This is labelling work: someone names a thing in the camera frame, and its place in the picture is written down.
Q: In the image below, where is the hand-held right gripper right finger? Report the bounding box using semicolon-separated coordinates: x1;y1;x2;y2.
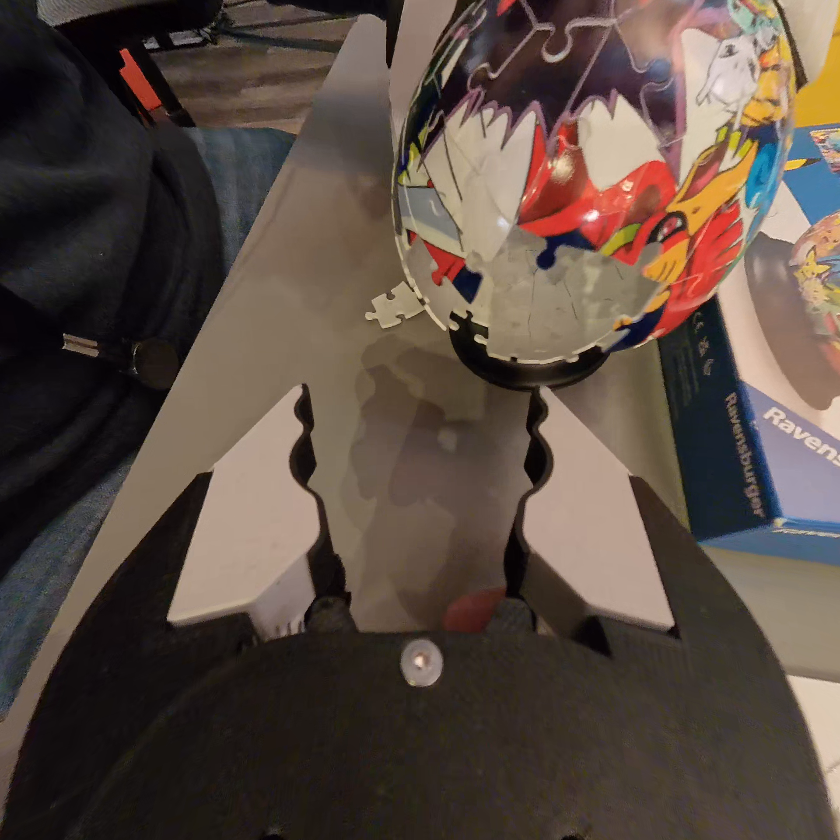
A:
507;386;681;643

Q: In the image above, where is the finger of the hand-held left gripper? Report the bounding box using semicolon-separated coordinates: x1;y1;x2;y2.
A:
386;0;460;153
780;0;830;91

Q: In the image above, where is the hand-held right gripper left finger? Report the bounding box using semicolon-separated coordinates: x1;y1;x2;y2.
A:
166;382;352;637

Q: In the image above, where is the black round ball stand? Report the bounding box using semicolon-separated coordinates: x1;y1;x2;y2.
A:
448;327;613;389

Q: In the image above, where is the colourful cartoon puzzle ball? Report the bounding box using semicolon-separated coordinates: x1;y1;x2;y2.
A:
390;0;809;363

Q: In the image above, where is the pale puzzle piece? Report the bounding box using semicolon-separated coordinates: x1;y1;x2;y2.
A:
365;281;425;330

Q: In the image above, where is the blue puzzle box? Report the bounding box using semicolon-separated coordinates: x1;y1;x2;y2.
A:
658;121;840;567

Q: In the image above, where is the person's blue jeans leg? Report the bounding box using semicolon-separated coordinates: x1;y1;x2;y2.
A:
0;126;298;719

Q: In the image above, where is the white instruction sheet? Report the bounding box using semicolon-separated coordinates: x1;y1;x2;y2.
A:
784;672;840;788

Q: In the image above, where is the person's dark jacket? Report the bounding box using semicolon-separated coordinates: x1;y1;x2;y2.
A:
0;0;232;581

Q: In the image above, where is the jacket drawstring cord stopper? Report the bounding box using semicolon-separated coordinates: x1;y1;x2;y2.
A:
61;331;181;392

